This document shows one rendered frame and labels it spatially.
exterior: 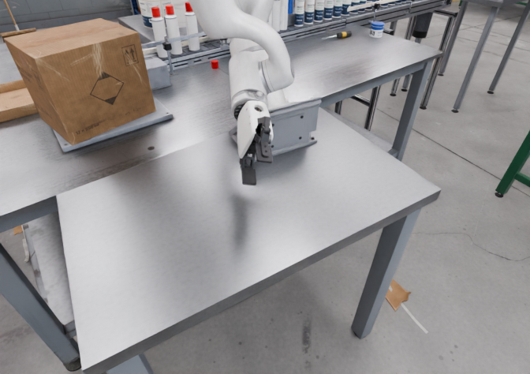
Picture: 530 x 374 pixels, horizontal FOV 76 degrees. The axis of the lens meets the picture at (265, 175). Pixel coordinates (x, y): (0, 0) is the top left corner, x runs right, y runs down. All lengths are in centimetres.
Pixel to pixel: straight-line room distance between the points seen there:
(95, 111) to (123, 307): 65
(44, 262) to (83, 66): 95
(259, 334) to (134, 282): 91
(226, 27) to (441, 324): 149
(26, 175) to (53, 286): 64
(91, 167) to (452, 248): 175
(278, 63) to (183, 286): 51
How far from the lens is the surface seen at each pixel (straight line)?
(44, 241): 187
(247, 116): 73
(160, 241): 82
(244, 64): 83
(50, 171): 115
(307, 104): 101
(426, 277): 190
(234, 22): 76
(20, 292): 129
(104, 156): 114
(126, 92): 120
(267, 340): 158
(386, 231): 112
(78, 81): 113
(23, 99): 164
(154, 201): 92
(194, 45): 171
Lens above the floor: 143
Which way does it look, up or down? 39 degrees down
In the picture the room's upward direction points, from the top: straight up
